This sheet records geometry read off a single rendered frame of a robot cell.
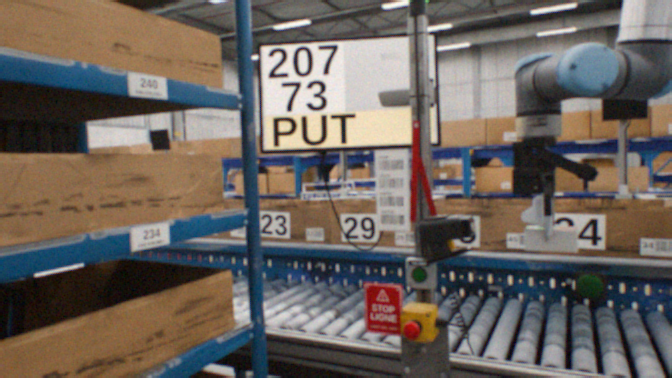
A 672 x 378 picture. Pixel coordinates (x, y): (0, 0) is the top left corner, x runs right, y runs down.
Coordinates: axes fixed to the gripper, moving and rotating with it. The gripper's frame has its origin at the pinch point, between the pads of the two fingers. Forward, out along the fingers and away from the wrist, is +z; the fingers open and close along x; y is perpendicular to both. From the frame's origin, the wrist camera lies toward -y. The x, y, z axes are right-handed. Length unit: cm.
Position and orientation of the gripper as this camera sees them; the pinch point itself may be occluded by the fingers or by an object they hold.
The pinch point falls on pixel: (551, 233)
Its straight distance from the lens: 109.2
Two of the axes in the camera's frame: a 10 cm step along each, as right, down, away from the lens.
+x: -4.6, 0.6, -8.8
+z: 0.4, 10.0, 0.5
